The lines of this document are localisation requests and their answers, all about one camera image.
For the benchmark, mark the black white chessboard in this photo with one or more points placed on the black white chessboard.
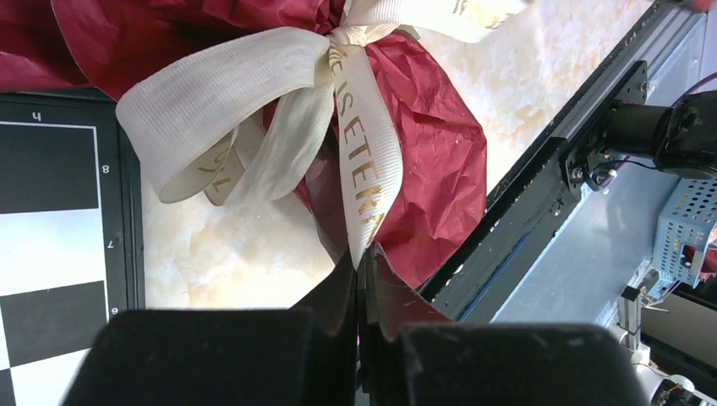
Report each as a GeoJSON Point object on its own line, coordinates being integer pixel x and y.
{"type": "Point", "coordinates": [71, 237]}

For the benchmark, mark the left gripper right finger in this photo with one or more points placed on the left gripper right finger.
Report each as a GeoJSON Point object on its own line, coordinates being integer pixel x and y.
{"type": "Point", "coordinates": [389, 313]}

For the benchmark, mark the grey perforated electronics box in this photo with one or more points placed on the grey perforated electronics box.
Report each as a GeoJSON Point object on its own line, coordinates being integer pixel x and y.
{"type": "Point", "coordinates": [683, 231]}

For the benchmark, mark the cream ribbon with gold lettering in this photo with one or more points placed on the cream ribbon with gold lettering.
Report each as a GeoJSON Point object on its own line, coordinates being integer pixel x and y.
{"type": "Point", "coordinates": [247, 117]}

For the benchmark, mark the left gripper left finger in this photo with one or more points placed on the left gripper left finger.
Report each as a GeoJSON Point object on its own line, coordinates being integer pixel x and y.
{"type": "Point", "coordinates": [330, 364]}

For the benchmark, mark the red paper flower bouquet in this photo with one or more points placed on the red paper flower bouquet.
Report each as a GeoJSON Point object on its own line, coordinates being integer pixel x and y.
{"type": "Point", "coordinates": [113, 45]}

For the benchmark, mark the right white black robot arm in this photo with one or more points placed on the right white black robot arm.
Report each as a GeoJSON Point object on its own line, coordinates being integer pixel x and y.
{"type": "Point", "coordinates": [680, 140]}

